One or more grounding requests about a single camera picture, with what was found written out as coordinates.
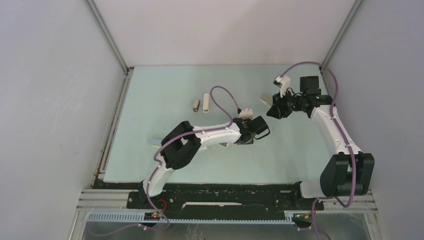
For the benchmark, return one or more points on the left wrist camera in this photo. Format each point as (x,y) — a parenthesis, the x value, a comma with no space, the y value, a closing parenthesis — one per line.
(246,113)

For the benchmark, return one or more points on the white stapler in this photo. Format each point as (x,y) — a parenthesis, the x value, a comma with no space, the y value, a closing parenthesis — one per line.
(206,102)

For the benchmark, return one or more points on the beige stapler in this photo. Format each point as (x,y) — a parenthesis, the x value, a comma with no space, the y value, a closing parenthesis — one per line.
(266,99)

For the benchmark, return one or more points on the small grey stapler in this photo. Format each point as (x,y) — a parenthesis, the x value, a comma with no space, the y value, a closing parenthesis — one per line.
(196,105)

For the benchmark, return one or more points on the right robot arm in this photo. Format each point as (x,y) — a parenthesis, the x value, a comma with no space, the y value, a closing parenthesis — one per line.
(349,170)

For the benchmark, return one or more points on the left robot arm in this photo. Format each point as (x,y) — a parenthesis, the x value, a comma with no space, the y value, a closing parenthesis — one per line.
(180,146)

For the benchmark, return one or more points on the aluminium frame post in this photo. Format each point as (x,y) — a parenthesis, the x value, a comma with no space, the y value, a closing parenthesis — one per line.
(123,88)
(350,17)

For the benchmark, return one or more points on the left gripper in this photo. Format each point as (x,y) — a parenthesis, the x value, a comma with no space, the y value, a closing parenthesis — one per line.
(251,142)

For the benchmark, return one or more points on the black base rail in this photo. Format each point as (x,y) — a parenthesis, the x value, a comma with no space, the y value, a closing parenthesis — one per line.
(224,202)

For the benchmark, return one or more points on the left aluminium frame post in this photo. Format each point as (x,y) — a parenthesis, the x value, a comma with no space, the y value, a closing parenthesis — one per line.
(123,88)

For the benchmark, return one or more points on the light blue stapler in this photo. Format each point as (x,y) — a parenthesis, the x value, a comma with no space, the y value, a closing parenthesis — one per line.
(155,142)

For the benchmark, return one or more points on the right aluminium frame post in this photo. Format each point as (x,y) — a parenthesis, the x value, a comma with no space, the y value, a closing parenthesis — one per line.
(350,17)

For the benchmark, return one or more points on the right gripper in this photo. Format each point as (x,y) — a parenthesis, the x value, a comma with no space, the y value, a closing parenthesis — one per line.
(279,112)

